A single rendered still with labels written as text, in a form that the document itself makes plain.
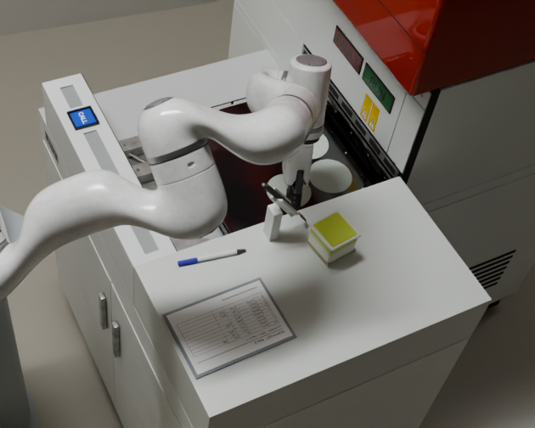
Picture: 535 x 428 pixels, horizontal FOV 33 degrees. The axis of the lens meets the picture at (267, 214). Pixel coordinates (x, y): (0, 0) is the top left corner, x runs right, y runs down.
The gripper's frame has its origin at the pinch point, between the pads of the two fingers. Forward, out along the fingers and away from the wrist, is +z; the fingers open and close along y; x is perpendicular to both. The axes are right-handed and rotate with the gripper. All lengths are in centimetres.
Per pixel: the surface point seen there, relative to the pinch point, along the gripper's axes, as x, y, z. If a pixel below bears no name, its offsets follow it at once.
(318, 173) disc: 7.0, -12.2, 0.4
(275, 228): -5.1, 14.3, -1.3
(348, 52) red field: 11.8, -23.3, -24.8
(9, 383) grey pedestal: -64, -9, 64
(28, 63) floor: -83, -162, 41
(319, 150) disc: 7.6, -18.8, -2.1
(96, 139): -42.8, -11.6, -5.5
